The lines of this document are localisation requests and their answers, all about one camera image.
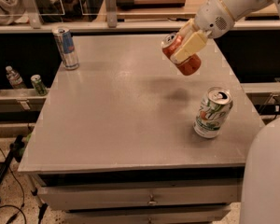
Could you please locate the top grey drawer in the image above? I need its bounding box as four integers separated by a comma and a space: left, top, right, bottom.
39, 178, 242, 210

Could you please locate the small green can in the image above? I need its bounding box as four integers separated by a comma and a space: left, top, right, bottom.
31, 75, 48, 96

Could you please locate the grey metal bracket middle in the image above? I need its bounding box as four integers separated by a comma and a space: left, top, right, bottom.
105, 0, 118, 28

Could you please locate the grey metal bracket left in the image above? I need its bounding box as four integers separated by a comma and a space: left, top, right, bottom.
22, 0, 43, 29

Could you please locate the blue silver red bull can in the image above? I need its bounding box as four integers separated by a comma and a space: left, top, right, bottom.
52, 27, 79, 70

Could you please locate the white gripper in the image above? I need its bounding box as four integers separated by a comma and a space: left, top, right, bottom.
170, 0, 235, 63

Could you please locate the clear plastic water bottle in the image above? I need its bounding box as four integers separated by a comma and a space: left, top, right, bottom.
6, 65, 26, 89

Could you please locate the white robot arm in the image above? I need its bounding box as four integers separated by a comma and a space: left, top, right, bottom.
173, 0, 280, 224

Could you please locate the white green 7up can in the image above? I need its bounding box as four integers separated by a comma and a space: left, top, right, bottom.
193, 87, 233, 138

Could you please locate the grey metal bracket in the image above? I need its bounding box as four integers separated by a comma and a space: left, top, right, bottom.
22, 0, 43, 29
105, 0, 118, 28

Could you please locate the grey cabinet with drawers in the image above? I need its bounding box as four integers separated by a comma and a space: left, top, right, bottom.
18, 32, 266, 224

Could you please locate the black floor cable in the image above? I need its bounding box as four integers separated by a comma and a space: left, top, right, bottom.
0, 135, 28, 224

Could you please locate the lower grey drawer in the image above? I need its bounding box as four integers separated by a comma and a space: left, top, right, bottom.
64, 203, 231, 224

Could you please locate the black tripod stand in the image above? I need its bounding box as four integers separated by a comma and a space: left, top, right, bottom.
0, 135, 25, 202

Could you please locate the grey drawer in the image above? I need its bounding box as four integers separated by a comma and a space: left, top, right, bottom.
64, 203, 231, 224
39, 178, 242, 210

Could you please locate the orange coke can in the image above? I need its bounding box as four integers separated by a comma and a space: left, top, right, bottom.
161, 33, 201, 76

